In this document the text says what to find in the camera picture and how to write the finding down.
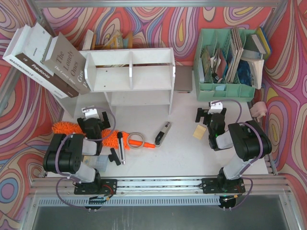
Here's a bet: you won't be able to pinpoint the orange microfiber duster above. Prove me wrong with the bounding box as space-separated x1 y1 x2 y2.
52 121 142 150

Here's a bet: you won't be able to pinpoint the black silver pen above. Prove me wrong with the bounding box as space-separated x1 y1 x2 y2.
117 132 125 165

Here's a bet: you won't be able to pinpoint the wooden ring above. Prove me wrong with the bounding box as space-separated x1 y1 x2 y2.
127 132 146 150

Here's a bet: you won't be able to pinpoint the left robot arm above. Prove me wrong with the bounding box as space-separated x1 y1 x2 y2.
43 109 113 196

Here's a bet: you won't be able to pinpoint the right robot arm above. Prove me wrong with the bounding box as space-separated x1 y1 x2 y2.
195 108 272 194

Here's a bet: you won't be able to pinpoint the white wooden bookshelf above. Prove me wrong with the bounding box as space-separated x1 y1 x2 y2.
56 48 176 117

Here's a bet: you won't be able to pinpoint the yellow sticky note pad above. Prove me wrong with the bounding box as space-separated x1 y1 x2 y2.
193 125 207 140

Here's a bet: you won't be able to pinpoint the black T-shaped clip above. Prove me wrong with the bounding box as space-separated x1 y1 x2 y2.
108 148 121 166

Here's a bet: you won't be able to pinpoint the pink tape dispenser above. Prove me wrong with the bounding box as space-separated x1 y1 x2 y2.
250 101 267 122

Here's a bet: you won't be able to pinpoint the mint green desk organizer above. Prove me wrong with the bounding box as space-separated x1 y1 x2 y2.
193 27 255 102

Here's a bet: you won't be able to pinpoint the grey notebook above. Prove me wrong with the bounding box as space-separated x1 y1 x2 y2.
174 66 192 92

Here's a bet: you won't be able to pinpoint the black white stapler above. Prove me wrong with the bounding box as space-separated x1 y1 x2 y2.
154 122 172 147

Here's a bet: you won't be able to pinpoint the white paperback book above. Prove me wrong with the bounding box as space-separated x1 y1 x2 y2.
241 57 264 90

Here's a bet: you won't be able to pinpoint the The Lonely Ones book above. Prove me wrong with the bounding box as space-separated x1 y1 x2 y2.
43 33 90 95

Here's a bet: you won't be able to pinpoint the white Mademoiselle book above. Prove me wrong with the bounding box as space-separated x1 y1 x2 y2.
3 23 71 98

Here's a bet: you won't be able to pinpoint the blue yellow book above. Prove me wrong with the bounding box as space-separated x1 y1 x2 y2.
250 27 272 60

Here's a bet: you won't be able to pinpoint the books behind shelf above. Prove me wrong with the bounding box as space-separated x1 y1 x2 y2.
77 30 133 50

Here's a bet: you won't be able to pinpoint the brown Fredonia book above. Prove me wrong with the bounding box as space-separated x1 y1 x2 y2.
15 35 79 99

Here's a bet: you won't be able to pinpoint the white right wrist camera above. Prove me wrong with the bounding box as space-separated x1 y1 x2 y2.
208 101 223 114

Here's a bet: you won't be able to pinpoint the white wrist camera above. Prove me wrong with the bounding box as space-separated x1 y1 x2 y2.
208 101 223 114
82 108 100 119

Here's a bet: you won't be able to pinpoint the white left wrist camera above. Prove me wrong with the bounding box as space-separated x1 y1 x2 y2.
82 108 100 119

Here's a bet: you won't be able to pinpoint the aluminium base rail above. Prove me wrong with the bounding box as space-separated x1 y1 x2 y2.
30 174 292 196

